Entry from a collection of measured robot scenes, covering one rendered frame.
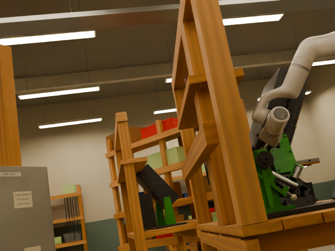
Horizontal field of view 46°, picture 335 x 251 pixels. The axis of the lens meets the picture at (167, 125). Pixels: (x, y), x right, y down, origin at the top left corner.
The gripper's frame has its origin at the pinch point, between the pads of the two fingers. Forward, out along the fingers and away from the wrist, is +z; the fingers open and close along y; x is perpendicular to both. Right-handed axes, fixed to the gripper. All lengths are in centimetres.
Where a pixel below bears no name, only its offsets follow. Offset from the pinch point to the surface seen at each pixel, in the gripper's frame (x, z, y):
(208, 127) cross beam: 34, -51, 17
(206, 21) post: 6, -71, 38
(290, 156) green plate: -3.1, 2.7, -12.8
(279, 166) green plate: 5.2, 2.7, -11.1
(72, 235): 59, 799, 326
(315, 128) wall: -606, 872, -24
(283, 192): 26.6, -20.5, -18.8
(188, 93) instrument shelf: 11.6, -25.8, 41.1
